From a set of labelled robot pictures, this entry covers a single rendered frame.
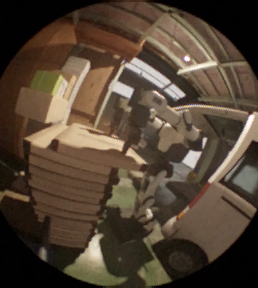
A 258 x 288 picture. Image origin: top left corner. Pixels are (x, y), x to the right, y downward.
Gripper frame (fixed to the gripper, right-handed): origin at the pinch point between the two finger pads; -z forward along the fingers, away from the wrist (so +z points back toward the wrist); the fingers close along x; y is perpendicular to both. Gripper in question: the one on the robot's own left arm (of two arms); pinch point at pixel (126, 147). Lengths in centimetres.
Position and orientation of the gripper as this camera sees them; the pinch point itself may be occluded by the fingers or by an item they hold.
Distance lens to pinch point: 44.9
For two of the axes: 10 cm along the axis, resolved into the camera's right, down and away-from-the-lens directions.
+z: 3.8, -9.1, -1.6
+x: 3.5, 3.1, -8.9
